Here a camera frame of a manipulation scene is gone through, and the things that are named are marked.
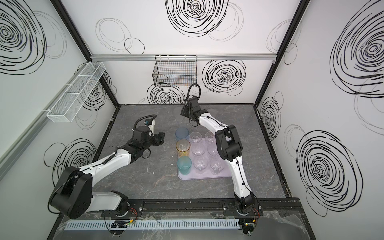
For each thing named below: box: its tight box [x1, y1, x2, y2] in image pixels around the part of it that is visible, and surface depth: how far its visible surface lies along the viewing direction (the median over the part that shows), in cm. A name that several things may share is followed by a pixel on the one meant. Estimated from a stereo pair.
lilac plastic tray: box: [178, 137, 231, 180], surface depth 86 cm
